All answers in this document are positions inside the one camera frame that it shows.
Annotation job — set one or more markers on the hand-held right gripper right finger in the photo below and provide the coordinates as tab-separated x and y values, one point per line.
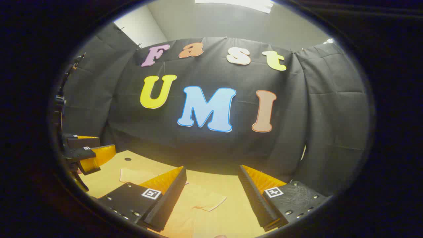
256	201

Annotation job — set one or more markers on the black backdrop cloth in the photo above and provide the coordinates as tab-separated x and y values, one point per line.
211	145

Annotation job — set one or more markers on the orange T-shirt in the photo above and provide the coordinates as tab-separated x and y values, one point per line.
190	205

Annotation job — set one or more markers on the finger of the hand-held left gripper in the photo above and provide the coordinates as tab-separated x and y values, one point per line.
77	154
82	142

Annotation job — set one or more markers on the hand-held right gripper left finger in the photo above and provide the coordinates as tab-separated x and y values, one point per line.
168	205

